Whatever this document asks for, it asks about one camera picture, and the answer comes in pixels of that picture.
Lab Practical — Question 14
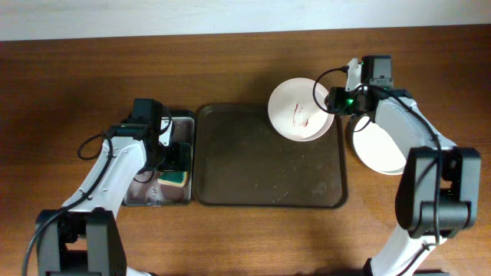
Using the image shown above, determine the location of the green yellow sponge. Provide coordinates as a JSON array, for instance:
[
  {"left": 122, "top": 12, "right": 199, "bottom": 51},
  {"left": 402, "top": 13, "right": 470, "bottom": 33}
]
[{"left": 157, "top": 171, "right": 189, "bottom": 188}]

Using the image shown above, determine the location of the pink plate with red stain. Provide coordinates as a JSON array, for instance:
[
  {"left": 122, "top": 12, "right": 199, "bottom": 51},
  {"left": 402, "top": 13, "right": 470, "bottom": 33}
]
[{"left": 267, "top": 77, "right": 334, "bottom": 142}]

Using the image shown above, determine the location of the cream plate with red stain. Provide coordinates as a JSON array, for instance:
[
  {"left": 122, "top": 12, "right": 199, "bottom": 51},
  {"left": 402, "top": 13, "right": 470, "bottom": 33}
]
[{"left": 349, "top": 115, "right": 406, "bottom": 176}]

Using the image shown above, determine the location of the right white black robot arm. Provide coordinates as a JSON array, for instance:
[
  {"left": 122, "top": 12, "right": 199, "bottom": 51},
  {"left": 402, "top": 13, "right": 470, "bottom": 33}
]
[{"left": 324, "top": 55, "right": 481, "bottom": 275}]

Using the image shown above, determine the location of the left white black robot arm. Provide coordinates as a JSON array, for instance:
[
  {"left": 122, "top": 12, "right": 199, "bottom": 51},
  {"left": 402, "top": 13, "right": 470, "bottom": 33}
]
[{"left": 21, "top": 98, "right": 196, "bottom": 275}]

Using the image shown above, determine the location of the small black water tray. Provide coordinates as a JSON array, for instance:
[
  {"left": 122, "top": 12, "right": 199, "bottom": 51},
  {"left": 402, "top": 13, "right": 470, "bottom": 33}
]
[{"left": 122, "top": 110, "right": 196, "bottom": 207}]

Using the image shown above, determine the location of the large brown serving tray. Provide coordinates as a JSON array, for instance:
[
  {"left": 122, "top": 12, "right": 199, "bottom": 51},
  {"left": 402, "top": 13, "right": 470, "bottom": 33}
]
[{"left": 192, "top": 104, "right": 348, "bottom": 209}]

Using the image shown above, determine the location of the left black cable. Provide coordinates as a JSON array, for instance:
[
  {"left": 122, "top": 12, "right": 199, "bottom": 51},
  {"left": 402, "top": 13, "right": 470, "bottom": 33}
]
[{"left": 21, "top": 107, "right": 176, "bottom": 276}]

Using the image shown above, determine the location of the black cable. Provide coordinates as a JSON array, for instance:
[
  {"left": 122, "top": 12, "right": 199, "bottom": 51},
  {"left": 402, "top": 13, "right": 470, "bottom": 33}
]
[
  {"left": 21, "top": 107, "right": 176, "bottom": 276},
  {"left": 312, "top": 65, "right": 442, "bottom": 276}
]

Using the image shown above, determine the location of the right black cable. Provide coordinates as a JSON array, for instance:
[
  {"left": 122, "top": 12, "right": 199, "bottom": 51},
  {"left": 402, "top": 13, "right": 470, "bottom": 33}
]
[{"left": 312, "top": 65, "right": 442, "bottom": 276}]

